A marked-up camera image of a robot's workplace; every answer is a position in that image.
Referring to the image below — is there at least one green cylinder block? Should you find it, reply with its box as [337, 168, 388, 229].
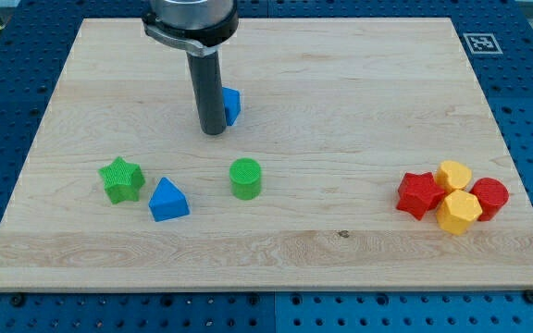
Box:
[229, 158, 262, 200]

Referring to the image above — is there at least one blue cube block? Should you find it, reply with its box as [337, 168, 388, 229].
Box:
[222, 87, 242, 126]

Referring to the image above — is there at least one light wooden board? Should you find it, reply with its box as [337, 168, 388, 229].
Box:
[0, 18, 533, 292]

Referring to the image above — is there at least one blue triangle block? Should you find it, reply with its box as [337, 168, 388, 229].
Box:
[148, 178, 190, 222]

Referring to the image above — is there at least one green star block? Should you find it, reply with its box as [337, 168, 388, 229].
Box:
[98, 156, 145, 204]

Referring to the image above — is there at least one red star block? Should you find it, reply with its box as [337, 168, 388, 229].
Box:
[396, 172, 446, 220]

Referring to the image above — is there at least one yellow heart block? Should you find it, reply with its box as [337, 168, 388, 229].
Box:
[434, 160, 472, 194]

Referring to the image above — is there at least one yellow hexagon block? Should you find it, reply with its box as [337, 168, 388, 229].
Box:
[436, 190, 483, 235]

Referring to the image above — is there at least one red cylinder block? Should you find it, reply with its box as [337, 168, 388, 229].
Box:
[470, 178, 509, 222]

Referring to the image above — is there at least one white fiducial marker tag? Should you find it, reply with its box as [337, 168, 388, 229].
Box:
[464, 32, 502, 55]

